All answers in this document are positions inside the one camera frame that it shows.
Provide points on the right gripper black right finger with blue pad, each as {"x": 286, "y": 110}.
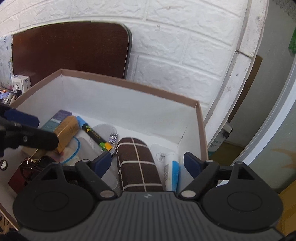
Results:
{"x": 233, "y": 197}

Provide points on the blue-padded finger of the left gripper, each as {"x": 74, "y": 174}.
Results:
{"x": 21, "y": 118}

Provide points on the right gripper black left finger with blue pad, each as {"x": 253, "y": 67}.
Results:
{"x": 61, "y": 197}

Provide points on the small white product box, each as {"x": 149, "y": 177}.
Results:
{"x": 21, "y": 83}

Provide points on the white floral cloth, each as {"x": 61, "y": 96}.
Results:
{"x": 6, "y": 62}

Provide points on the teal purple carton box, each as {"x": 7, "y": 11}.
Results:
{"x": 55, "y": 121}

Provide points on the gold carton box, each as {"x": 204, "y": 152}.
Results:
{"x": 65, "y": 131}

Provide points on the black highlighter blue cap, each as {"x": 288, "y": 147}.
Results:
{"x": 106, "y": 146}

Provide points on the white blue tube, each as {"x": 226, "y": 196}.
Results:
{"x": 171, "y": 171}

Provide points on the brown checked cloth roll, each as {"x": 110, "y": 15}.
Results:
{"x": 137, "y": 170}

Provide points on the pink cardboard storage box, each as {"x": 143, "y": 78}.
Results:
{"x": 155, "y": 116}

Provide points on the dark brown wooden board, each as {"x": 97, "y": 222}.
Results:
{"x": 94, "y": 47}

